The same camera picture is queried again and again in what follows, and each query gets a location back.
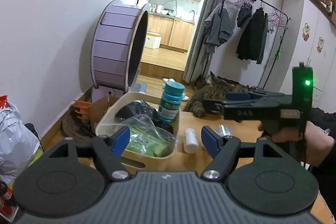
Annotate orange plastic object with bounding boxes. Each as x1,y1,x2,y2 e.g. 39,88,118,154
73,99,91,119

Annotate black plastic bag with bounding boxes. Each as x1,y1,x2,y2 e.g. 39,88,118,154
115,100,174,135

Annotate grey hanging clothes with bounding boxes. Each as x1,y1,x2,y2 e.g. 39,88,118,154
203,2,234,54

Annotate person's right forearm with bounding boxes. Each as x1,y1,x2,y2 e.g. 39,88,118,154
307,107,336,140

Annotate cartoon rabbit sticker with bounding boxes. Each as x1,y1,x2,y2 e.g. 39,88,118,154
302,23,312,42
316,36,326,54

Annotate teal pill bottle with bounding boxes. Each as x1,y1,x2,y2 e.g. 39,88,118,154
157,81,185,124

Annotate tabby cat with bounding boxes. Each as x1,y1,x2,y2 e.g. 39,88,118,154
183,72,252,117

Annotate round cardboard cat scratcher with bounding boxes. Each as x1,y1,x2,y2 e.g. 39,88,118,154
62,111,95,138

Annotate grey curtain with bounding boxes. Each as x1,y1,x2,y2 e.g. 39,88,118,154
183,0,234,83

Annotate black hanging coat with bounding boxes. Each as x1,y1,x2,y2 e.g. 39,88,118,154
236,7,269,65

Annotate cream plastic basket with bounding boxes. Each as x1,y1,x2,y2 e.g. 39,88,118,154
95,91,181,161

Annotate purple cat exercise wheel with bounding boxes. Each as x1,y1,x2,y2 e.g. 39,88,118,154
91,0,150,104

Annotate row of kitchen countertop ware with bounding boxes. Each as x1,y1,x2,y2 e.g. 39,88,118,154
148,2,176,16

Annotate black clothes rack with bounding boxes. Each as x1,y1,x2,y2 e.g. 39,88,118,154
197,0,291,90

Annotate row of shoes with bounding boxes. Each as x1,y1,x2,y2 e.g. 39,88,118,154
219,76,265,92

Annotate white foam box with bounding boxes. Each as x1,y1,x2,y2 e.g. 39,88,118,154
146,32,163,49

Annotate zip bag of green packets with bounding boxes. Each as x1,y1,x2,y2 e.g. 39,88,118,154
98,114,176,157

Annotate pale blue pink-label bottle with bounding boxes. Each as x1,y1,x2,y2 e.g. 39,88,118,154
215,124,231,138

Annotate grey plastic bag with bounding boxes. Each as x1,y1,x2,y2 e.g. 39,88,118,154
0,95,44,185

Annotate white wardrobe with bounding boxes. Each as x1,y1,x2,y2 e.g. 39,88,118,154
280,0,336,109

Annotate dark small hanging garment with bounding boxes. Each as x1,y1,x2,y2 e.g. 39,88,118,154
237,5,254,28

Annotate person's right hand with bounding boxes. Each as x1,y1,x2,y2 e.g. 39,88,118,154
258,120,334,165

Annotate small white bottle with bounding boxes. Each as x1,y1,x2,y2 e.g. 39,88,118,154
183,128,199,153

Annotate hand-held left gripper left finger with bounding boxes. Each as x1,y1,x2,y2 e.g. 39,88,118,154
45,126,132,182

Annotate open cardboard box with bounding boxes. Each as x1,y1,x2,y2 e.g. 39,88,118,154
89,95,121,130

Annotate dark soda bottle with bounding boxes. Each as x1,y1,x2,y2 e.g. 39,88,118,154
0,181,16,216

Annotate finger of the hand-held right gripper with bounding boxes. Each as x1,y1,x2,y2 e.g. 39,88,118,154
202,98,226,113
224,91,285,104

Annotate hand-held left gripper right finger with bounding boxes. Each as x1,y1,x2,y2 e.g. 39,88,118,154
201,126,290,184

